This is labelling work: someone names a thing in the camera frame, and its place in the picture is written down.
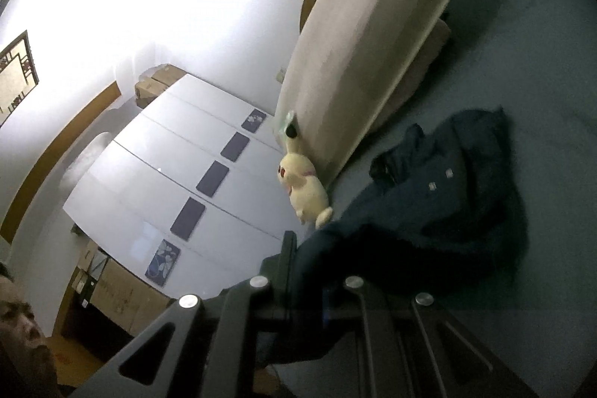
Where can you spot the framed ceiling light panel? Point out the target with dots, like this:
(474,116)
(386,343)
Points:
(18,76)

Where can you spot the cardboard boxes on wardrobe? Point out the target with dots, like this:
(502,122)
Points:
(155,82)

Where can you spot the beige pillow under blanket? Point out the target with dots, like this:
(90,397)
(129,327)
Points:
(414,75)

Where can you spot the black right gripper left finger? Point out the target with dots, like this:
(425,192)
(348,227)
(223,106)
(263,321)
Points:
(199,348)

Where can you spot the dark puffer jacket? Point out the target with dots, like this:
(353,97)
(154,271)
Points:
(441,214)

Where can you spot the wall power socket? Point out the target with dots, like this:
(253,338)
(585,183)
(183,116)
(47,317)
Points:
(280,75)

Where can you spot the cardboard boxes on floor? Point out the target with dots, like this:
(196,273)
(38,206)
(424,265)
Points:
(116,293)

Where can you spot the yellow Pikachu plush toy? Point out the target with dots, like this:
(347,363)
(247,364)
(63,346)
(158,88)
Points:
(298,175)

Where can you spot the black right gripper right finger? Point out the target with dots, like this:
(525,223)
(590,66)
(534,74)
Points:
(418,349)

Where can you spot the person's face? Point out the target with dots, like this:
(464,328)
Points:
(27,363)

